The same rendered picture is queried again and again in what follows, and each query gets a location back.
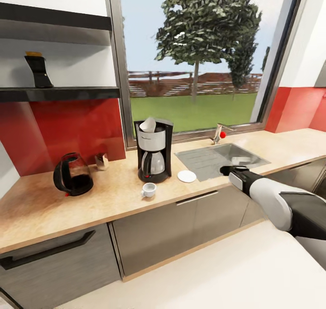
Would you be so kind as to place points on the coffee maker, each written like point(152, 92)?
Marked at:
point(154, 151)

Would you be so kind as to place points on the bottle of coffee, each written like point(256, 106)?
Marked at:
point(38, 66)

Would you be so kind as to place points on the saucer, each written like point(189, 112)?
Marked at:
point(186, 176)

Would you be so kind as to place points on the fixed window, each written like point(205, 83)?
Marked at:
point(198, 63)

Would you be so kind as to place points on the paper coffee filter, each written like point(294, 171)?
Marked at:
point(149, 125)

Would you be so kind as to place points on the coffee cup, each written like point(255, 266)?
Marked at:
point(149, 190)

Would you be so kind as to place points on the drop in sink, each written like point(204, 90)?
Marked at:
point(206, 162)

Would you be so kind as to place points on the electric kettle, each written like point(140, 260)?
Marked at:
point(72, 175)

